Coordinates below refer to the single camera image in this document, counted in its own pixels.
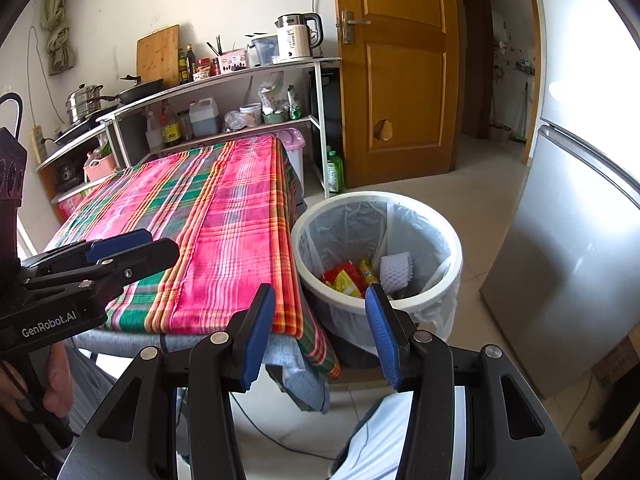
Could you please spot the person's left hand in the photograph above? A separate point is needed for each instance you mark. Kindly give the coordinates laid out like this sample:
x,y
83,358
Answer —
x,y
57,385

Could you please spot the green broom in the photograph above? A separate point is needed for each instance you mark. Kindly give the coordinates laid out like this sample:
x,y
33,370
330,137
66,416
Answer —
x,y
521,115

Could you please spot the white spray bottle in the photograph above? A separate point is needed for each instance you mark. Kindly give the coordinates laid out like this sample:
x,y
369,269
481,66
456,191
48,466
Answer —
x,y
154,137

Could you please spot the clear bin liner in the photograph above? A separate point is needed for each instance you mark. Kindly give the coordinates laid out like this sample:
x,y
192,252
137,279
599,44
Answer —
x,y
345,230

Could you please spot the pink utensil box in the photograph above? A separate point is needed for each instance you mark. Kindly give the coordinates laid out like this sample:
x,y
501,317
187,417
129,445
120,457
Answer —
x,y
235,62

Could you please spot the pink lidded storage box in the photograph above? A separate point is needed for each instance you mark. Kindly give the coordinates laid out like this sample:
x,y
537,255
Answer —
x,y
295,140

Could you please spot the dark sauce bottle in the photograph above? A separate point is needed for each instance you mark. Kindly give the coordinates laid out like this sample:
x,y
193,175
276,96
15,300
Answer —
x,y
191,67

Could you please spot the hanging green cloth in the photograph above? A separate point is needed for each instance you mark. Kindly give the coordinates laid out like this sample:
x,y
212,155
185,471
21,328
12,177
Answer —
x,y
60,45

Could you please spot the green plastic bottle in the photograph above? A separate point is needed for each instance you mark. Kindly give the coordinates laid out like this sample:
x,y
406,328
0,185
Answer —
x,y
335,172

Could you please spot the red plastic bag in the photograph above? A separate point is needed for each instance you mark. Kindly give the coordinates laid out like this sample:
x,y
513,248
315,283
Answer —
x,y
340,280

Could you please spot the silver refrigerator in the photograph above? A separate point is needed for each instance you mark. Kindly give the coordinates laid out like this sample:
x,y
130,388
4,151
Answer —
x,y
565,260

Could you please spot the bamboo cutting board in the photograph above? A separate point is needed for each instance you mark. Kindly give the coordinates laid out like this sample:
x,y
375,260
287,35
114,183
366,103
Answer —
x,y
159,57

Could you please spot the green glass bottle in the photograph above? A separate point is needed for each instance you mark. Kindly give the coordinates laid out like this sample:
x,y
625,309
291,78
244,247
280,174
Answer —
x,y
182,70

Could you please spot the pink plastic basket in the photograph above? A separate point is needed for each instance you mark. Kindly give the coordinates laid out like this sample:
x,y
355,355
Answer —
x,y
100,166

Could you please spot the white electric kettle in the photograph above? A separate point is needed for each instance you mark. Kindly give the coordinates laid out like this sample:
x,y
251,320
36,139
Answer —
x,y
294,40

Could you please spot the white plastic tub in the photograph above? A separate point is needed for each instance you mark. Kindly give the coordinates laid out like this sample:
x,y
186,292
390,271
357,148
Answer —
x,y
251,116

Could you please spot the white round bin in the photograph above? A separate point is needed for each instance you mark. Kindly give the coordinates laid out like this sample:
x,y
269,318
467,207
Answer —
x,y
330,305

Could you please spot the yellow snack packet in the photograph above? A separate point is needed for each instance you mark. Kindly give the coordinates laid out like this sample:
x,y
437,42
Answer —
x,y
369,271

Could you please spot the yellowed power strip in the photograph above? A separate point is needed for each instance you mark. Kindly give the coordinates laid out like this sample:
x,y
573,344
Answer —
x,y
38,145

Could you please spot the clear plastic bag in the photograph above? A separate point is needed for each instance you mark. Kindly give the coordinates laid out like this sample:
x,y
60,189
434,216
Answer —
x,y
233,121

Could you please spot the white shelf rack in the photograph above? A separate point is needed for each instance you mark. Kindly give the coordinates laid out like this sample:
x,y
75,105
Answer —
x,y
250,71

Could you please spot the yellow label sauce bottle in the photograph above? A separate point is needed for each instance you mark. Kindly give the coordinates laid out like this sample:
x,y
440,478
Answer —
x,y
171,132

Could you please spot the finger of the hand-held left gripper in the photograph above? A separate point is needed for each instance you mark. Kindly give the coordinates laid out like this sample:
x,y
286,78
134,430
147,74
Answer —
x,y
145,260
117,245

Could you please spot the black frying pan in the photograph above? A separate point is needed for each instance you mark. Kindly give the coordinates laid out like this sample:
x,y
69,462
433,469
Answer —
x,y
142,90

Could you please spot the clear plastic pitcher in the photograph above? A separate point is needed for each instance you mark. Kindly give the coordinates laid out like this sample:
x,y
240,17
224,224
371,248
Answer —
x,y
265,50

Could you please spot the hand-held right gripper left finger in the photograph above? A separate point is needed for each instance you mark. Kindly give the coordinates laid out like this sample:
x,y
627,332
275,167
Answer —
x,y
257,340

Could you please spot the person's light trouser leg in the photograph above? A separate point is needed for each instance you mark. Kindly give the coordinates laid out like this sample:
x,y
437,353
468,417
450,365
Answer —
x,y
380,440
90,385

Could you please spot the wooden door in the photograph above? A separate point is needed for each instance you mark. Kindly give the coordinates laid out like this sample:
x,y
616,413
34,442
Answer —
x,y
405,100

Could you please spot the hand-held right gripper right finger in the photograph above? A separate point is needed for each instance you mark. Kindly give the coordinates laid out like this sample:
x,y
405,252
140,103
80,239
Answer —
x,y
382,340

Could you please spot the steel steamer pot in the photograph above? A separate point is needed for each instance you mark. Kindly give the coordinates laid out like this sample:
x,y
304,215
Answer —
x,y
84,105

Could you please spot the black appliance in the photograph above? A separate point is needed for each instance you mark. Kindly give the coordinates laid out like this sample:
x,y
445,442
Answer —
x,y
330,110

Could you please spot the pink patterned box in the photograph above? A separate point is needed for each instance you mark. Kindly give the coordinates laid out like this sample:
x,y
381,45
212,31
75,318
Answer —
x,y
70,205

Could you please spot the green bowl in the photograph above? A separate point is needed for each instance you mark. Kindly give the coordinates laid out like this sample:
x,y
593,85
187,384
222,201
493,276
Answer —
x,y
275,118

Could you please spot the black gas burner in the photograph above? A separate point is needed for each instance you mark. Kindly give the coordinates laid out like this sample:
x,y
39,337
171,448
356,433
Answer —
x,y
67,175

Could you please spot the black induction cooker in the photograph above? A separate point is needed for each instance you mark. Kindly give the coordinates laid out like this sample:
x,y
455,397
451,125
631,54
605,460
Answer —
x,y
80,132

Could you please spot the white food bag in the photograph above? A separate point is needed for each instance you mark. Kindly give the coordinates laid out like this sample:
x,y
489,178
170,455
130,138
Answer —
x,y
271,95

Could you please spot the dark liquid plastic jug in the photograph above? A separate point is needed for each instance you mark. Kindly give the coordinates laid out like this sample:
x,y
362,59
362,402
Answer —
x,y
205,120

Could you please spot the cardboard box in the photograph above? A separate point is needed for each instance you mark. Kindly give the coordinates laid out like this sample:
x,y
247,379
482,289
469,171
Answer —
x,y
620,360

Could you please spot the white foam fruit net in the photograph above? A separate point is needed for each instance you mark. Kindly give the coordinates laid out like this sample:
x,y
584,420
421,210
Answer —
x,y
397,267

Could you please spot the wooden door frame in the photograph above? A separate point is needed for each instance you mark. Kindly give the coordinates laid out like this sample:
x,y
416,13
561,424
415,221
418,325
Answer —
x,y
535,60

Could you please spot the green food packet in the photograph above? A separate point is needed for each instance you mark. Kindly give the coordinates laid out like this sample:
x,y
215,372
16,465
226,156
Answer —
x,y
295,105

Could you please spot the plaid tablecloth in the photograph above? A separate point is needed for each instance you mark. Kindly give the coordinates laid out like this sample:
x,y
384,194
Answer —
x,y
235,210

